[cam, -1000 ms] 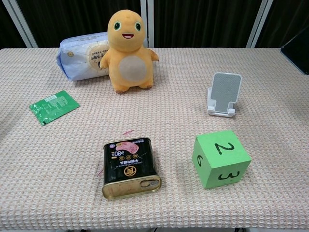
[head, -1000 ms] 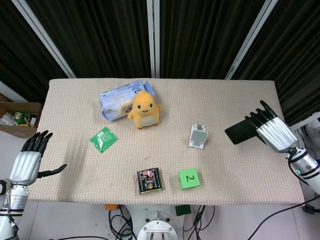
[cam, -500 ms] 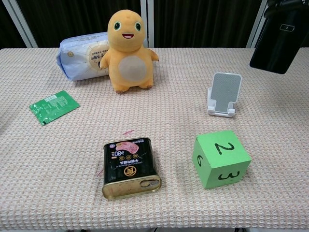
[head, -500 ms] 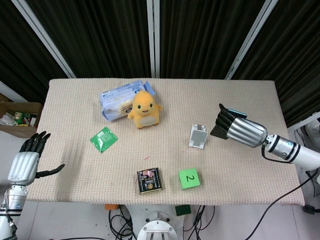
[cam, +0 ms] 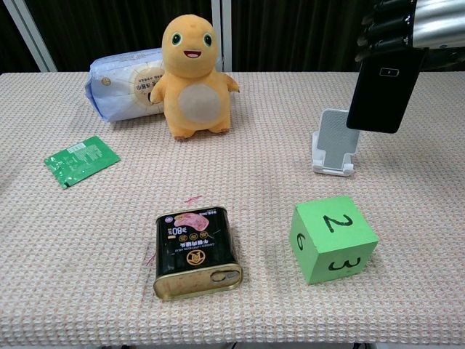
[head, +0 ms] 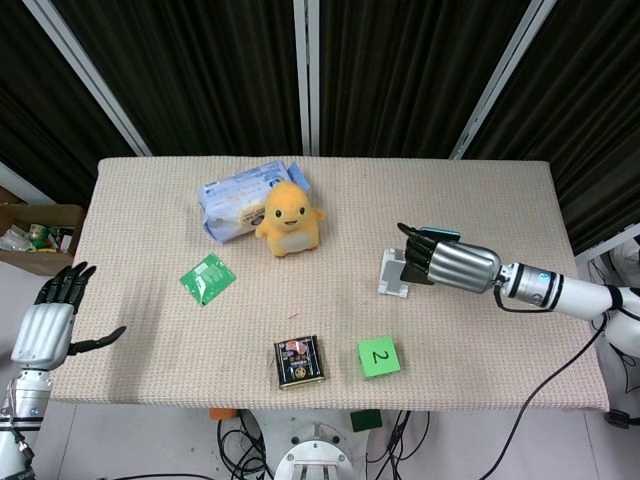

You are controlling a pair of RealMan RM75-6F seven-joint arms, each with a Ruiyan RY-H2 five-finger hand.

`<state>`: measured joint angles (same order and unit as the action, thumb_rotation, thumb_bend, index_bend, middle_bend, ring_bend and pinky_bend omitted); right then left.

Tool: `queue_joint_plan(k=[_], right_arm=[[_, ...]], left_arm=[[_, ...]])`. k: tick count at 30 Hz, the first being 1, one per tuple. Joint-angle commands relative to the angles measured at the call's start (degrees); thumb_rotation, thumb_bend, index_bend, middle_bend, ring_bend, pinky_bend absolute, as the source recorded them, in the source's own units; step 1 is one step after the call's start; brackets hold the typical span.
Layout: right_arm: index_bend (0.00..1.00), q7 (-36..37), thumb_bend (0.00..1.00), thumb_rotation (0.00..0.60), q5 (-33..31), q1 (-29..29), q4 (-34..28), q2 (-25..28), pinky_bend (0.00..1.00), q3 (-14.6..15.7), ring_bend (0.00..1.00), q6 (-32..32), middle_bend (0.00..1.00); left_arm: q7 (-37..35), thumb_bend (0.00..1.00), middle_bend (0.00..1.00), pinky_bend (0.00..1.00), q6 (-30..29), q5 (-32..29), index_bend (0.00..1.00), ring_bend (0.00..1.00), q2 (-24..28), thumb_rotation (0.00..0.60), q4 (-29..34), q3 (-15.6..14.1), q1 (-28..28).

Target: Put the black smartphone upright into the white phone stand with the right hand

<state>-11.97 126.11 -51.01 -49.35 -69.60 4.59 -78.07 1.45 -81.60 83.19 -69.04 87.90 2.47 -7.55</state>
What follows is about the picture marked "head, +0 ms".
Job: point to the cardboard box with clutter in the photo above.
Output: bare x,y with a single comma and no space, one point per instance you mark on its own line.
35,239

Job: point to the white metal frame post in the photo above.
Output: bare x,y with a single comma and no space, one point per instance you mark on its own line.
95,75
500,75
307,75

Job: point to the robot base column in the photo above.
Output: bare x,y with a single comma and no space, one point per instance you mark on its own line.
319,455

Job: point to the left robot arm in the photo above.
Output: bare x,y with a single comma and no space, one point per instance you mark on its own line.
20,415

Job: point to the black square tin can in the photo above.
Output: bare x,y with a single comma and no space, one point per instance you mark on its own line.
299,361

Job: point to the orange plush toy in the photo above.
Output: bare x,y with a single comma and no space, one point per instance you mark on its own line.
289,217

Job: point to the blue wet wipes pack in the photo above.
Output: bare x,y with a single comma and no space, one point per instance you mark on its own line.
240,202

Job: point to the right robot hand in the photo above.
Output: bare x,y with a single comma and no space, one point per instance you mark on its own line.
445,262

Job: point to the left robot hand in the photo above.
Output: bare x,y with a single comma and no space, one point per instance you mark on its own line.
45,315

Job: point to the black smartphone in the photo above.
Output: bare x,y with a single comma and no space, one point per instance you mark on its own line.
435,240

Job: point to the beige woven tablecloth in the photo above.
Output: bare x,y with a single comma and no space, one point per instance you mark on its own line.
320,310

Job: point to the white phone stand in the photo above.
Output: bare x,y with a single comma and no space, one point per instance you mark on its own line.
392,275

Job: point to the green sachet packet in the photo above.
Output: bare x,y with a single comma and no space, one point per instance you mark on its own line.
207,279

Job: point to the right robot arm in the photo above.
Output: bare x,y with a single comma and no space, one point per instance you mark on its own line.
565,292

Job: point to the green cube with number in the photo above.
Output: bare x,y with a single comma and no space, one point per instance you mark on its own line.
378,357

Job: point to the black curtain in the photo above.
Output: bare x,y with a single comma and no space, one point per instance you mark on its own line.
200,70

